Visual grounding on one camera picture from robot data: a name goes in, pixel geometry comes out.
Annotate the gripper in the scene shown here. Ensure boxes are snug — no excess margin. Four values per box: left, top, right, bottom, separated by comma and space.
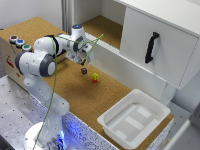
67, 43, 95, 67

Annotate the purple block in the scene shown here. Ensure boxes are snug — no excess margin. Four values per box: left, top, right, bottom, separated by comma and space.
80, 67, 88, 75

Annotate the yellow block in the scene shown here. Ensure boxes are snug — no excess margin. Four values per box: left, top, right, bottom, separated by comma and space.
92, 72, 100, 80

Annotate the white cabinet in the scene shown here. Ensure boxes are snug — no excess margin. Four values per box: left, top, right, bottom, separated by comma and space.
61, 0, 200, 108

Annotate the green button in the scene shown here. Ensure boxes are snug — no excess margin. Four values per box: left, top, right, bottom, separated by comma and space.
21, 43, 33, 53

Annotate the wooden drawer box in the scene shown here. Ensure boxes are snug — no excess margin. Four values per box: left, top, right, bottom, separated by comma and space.
0, 16, 70, 88

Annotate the blue button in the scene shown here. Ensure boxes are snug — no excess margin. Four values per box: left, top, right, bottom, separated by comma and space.
15, 38, 26, 48

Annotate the red button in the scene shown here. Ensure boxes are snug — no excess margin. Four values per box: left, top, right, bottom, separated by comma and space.
9, 34, 19, 45

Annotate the white plastic box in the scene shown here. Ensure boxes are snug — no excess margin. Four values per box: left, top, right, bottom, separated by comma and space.
96, 88, 172, 150

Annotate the white sliding door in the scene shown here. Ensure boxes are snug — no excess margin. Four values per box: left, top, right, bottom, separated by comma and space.
118, 6, 200, 91

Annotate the green cable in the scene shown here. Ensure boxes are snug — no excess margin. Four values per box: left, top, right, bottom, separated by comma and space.
32, 33, 104, 150

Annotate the black door handle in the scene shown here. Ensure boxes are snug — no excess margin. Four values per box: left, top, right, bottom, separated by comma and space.
144, 31, 161, 65

